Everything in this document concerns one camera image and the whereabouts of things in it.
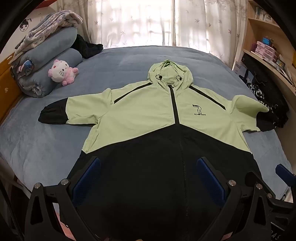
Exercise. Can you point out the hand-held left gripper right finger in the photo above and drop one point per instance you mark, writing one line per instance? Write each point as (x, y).
(210, 183)

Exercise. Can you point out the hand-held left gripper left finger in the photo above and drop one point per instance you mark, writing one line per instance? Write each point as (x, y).
(86, 179)

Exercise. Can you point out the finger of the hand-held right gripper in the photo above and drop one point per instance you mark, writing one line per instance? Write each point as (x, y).
(253, 178)
(281, 171)

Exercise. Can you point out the green and black hooded jacket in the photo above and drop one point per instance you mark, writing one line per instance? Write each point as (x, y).
(138, 111)

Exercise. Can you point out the black printed bag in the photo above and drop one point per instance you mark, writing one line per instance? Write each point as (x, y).
(266, 92)

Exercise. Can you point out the grey-blue folded quilt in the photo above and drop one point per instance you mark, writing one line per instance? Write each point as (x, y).
(55, 39)
(46, 78)

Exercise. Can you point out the white cardboard box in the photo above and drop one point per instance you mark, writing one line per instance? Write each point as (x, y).
(240, 69)

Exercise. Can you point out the pink and white plush toy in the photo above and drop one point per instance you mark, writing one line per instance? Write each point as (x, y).
(60, 70)

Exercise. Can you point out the grey-blue bed blanket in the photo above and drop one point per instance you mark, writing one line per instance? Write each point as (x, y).
(115, 67)

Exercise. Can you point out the orange wooden headboard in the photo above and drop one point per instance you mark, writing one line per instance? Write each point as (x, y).
(8, 88)

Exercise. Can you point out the stack of pink boxes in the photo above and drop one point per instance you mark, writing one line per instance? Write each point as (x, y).
(266, 49)

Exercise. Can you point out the small blue box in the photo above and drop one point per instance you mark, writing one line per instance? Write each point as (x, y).
(266, 41)

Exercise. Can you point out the black fluffy cloth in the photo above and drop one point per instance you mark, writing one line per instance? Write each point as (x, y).
(86, 47)

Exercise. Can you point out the wooden bookshelf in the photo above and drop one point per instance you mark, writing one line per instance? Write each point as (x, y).
(259, 25)

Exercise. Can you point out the patterned folded blanket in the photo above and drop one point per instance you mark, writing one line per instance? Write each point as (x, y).
(53, 19)

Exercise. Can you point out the white floral curtain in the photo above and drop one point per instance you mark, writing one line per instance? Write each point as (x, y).
(138, 23)

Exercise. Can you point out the cartoon face wall sticker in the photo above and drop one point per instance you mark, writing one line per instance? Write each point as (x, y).
(23, 25)

